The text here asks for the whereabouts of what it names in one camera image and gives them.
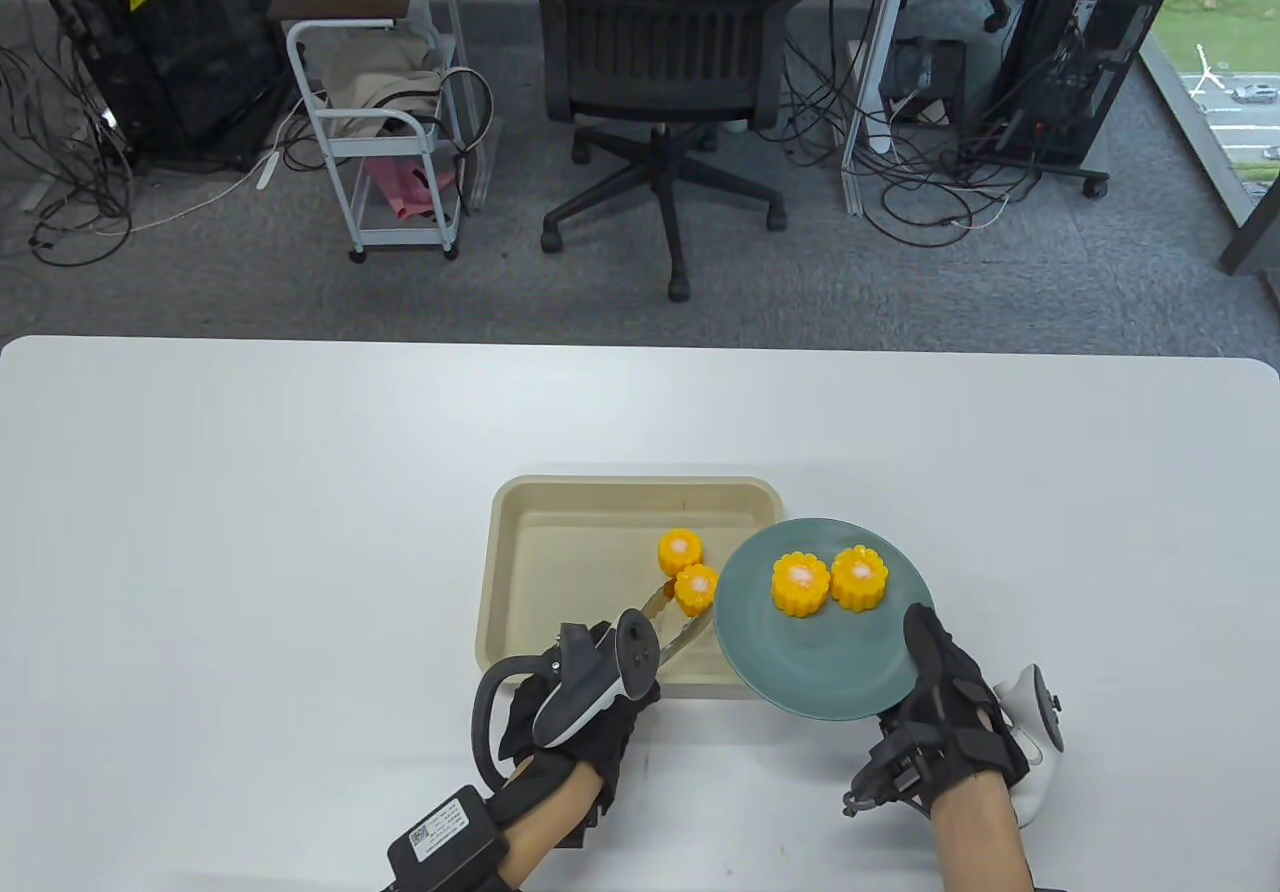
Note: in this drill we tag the person's right hand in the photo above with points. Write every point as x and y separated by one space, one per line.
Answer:
950 722

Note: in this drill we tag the person's left hand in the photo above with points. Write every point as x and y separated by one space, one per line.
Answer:
600 732

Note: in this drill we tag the teal round plate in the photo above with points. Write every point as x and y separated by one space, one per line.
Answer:
800 672

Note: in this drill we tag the yellow corn chunk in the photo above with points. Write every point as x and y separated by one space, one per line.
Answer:
697 589
680 552
801 584
860 578

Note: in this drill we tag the person's right forearm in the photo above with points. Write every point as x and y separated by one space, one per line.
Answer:
980 842

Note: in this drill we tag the black and white left controller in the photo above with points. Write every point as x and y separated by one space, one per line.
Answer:
638 652

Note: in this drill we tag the black and white controller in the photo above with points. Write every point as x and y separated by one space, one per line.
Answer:
638 652
1035 792

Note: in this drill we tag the black and white right controller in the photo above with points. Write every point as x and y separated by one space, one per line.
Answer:
1035 792

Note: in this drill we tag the beige plastic tray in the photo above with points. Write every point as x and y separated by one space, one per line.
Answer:
560 552

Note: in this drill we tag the pink bag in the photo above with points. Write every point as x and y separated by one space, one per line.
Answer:
400 187

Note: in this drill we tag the white rolling cart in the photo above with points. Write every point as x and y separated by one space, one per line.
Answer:
375 139

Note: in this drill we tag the small black equipment box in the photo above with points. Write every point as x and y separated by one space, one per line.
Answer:
945 82

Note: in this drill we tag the white power strip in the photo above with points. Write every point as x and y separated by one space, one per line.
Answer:
268 169

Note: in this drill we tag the white metal desk leg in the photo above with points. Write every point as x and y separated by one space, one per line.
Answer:
880 62

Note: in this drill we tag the black computer tower on stand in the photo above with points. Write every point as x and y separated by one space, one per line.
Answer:
1080 42

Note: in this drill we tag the beige cloth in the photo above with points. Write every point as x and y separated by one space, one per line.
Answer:
375 72

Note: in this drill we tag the black mesh office chair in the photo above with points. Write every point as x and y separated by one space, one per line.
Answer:
660 32

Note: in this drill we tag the black computer tower yellow sticker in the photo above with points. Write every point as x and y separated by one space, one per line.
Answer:
170 42

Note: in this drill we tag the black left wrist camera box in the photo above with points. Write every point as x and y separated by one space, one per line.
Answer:
445 837

